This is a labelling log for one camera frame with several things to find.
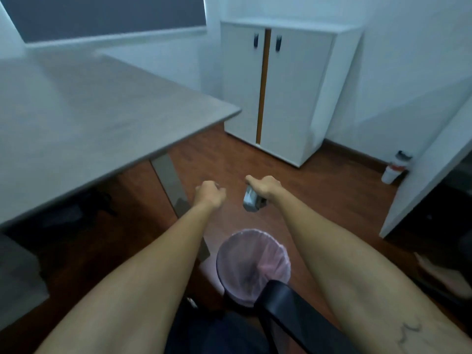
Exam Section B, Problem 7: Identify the person's left hand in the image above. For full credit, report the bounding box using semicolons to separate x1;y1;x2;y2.
193;180;227;210

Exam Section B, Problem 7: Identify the person's right hand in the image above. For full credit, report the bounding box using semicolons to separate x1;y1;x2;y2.
245;175;283;207

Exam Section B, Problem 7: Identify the small grey metal object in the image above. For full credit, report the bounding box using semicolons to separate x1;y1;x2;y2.
242;186;267;213

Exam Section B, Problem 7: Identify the person's right forearm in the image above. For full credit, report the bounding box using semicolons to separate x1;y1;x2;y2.
272;189;472;354

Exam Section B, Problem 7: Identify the person's left forearm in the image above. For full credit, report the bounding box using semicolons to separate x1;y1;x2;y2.
35;201;218;354

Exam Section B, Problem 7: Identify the grey metal desk leg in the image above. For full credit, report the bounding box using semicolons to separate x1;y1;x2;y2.
150;154;211;263

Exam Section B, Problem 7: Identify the waste bin with pink liner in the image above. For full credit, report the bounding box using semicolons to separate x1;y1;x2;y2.
216;229;291;306

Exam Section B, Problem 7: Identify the white two-door cabinet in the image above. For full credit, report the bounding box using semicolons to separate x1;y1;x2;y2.
220;17;365;168

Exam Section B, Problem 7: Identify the white bottle with dark cap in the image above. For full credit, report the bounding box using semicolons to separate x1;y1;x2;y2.
381;150;413;185

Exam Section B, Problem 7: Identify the grey wooden desk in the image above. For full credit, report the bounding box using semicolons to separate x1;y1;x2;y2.
0;48;242;227

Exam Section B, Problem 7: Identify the black office chair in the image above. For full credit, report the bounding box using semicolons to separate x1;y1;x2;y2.
164;280;364;354

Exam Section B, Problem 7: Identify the white open door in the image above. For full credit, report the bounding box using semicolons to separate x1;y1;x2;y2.
379;107;472;239

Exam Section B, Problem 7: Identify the window with dark blind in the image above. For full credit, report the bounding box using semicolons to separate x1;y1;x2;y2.
0;0;208;44

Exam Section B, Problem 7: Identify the grey drawer pedestal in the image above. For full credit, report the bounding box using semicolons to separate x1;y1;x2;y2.
0;232;50;321

